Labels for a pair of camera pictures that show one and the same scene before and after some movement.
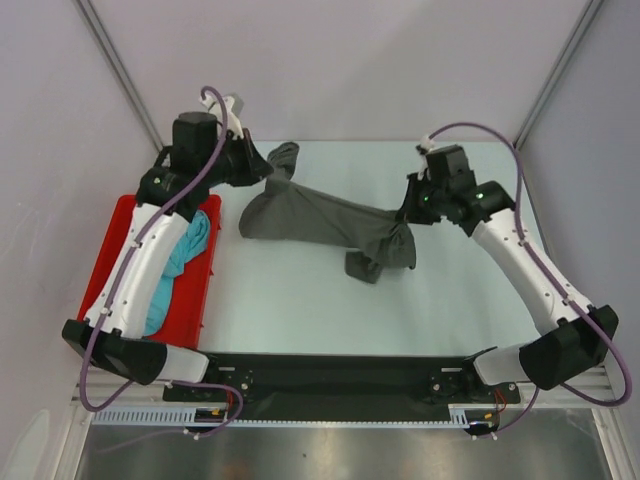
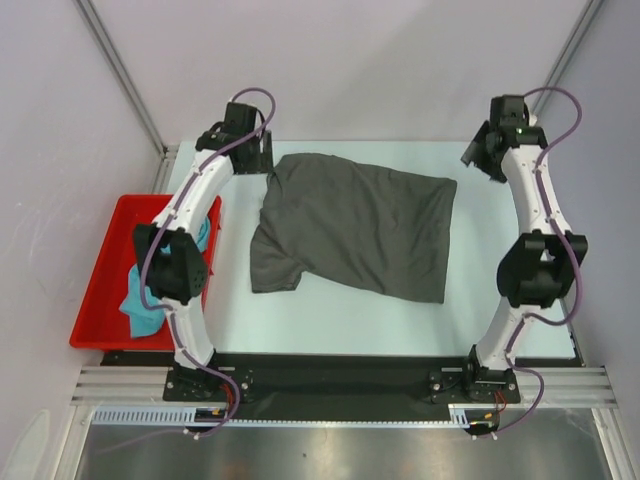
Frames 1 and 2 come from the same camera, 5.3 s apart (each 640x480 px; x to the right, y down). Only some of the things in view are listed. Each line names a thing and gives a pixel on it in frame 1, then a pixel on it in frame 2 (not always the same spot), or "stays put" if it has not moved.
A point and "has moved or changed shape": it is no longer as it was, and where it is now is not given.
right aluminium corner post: x=557 y=73 stays put
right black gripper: x=409 y=211 → x=473 y=154
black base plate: x=341 y=386 stays put
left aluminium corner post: x=121 y=71 stays put
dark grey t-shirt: x=285 y=209 has moved or changed shape
